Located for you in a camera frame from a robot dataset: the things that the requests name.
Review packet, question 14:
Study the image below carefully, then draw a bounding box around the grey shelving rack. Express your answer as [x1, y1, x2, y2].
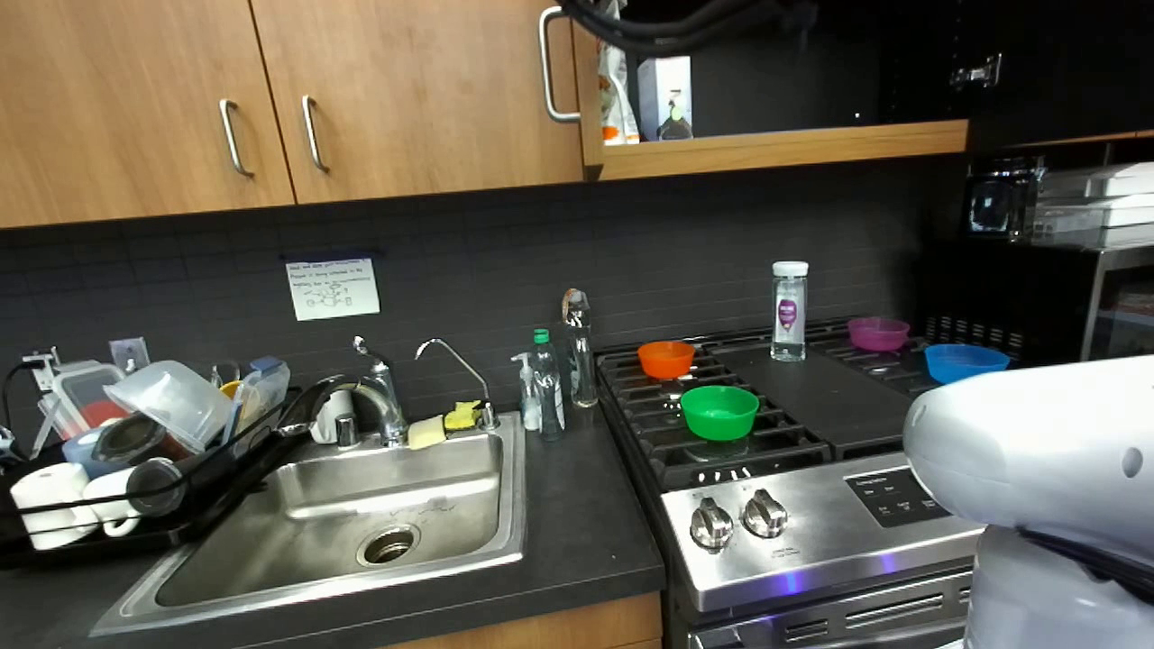
[958, 155, 1154, 365]

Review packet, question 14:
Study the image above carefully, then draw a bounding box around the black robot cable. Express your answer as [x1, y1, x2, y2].
[554, 0, 820, 58]

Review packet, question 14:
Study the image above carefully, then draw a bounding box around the red lidded plastic container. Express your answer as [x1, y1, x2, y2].
[33, 358, 131, 448]

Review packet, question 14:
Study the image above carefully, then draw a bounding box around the wooden cabinet door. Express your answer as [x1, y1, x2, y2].
[532, 0, 609, 188]

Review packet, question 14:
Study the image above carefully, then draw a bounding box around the stainless gas stove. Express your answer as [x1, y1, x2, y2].
[592, 318, 1038, 649]

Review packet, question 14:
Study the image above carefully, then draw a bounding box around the blue plastic bowl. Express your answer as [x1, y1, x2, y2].
[920, 340, 1014, 390]

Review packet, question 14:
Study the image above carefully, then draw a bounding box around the silver door hinge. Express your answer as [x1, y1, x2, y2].
[950, 50, 1006, 92]

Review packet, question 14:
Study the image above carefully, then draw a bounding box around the white wall notice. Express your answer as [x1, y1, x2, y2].
[281, 252, 384, 325]

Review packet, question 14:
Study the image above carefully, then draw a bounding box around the thin chrome water tap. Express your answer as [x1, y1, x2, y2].
[412, 335, 498, 418]

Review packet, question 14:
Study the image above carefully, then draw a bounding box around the wooden cupboard door steel handle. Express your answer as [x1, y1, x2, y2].
[250, 0, 588, 207]
[0, 0, 298, 233]

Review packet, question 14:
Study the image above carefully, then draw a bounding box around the clear bottle white cap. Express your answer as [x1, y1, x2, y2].
[766, 258, 812, 365]

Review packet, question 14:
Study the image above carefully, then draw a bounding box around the silver stove knob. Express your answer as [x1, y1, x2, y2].
[685, 492, 739, 555]
[734, 481, 792, 542]

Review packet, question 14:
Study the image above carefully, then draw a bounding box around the wooden base cabinet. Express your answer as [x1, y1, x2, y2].
[382, 587, 667, 649]

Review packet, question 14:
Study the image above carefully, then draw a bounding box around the black dish rack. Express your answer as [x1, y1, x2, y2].
[0, 344, 354, 568]

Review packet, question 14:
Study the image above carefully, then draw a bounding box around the green plastic bowl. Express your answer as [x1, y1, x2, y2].
[677, 383, 763, 442]

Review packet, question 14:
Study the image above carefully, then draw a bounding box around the clear plastic container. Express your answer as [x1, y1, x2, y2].
[99, 358, 237, 456]

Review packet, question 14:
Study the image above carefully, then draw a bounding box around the wooden cupboard black interior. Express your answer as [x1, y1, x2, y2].
[595, 0, 972, 188]

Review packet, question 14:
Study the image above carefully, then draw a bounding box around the purple plastic bowl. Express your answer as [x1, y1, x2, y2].
[843, 313, 917, 358]

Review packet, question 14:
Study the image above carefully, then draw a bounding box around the orange plastic bowl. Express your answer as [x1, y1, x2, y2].
[635, 340, 700, 387]

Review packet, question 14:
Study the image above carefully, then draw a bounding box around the black griddle plate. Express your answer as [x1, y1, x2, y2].
[724, 344, 931, 461]

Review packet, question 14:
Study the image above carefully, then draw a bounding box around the stainless steel sink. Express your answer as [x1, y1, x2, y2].
[86, 412, 532, 643]

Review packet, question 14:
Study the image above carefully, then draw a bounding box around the green capped soap bottle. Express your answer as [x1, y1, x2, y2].
[512, 325, 568, 436]

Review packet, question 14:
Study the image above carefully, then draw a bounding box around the pale yellow sponge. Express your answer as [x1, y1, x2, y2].
[402, 415, 450, 453]

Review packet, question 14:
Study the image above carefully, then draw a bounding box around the orange and white box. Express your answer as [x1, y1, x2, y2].
[595, 40, 641, 147]

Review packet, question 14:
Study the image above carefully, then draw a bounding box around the yellow green sponge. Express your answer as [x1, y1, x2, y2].
[439, 395, 491, 436]

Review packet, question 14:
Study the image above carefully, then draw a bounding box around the clear spray bottle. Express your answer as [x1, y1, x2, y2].
[560, 286, 602, 412]

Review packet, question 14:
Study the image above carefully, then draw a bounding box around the chrome kitchen faucet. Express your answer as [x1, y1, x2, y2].
[314, 335, 407, 451]

